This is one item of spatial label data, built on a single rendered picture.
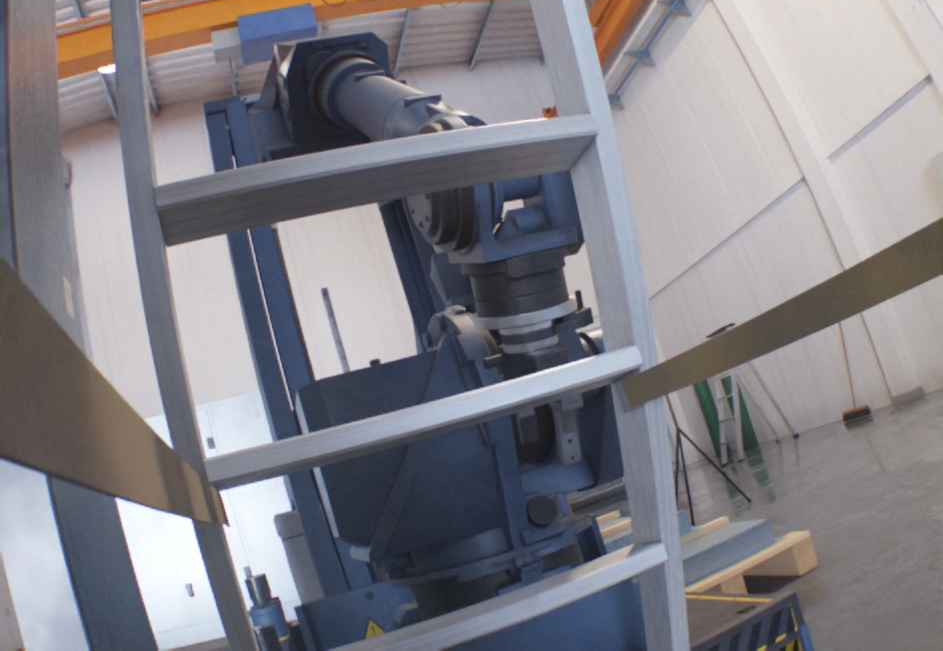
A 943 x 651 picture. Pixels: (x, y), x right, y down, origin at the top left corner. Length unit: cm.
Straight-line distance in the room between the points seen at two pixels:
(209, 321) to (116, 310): 154
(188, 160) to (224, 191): 1189
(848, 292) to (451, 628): 48
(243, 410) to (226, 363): 467
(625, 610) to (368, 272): 1040
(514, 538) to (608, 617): 24
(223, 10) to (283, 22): 81
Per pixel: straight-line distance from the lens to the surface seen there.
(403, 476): 122
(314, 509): 199
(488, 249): 91
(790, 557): 297
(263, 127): 194
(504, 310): 95
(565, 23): 74
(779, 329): 57
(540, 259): 94
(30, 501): 114
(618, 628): 139
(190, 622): 655
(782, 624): 144
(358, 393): 126
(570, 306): 97
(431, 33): 1278
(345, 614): 197
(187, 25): 905
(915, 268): 47
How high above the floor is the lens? 75
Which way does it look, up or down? 14 degrees up
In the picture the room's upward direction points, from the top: 18 degrees counter-clockwise
